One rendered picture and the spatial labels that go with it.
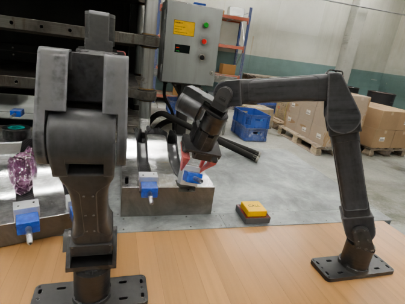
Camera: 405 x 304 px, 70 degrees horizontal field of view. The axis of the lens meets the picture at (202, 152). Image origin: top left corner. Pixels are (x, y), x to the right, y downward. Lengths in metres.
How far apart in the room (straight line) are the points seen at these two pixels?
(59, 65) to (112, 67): 0.05
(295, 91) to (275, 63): 7.49
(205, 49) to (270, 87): 1.01
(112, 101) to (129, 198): 0.51
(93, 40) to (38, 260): 0.46
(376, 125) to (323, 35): 4.01
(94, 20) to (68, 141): 0.34
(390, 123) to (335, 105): 4.80
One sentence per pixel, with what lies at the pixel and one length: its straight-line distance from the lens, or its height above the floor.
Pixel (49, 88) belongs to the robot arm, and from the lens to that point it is 0.34.
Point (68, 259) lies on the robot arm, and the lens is 0.57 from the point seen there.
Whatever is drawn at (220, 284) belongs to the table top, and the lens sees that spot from 0.67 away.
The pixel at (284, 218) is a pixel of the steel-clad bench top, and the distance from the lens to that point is 0.95.
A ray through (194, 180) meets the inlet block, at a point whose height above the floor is 0.94.
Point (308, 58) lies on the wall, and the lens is 8.55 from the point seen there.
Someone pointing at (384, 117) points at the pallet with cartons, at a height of 0.65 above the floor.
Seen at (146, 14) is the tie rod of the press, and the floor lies 1.37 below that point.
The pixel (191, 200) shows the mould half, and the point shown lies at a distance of 0.84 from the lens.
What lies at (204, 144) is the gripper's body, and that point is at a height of 1.03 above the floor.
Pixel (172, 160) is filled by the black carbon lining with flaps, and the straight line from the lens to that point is 1.01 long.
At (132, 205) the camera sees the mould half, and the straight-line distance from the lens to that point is 0.82.
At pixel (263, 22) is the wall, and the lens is 7.99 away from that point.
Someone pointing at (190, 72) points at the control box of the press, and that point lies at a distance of 1.63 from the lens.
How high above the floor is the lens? 1.25
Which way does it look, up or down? 19 degrees down
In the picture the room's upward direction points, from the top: 8 degrees clockwise
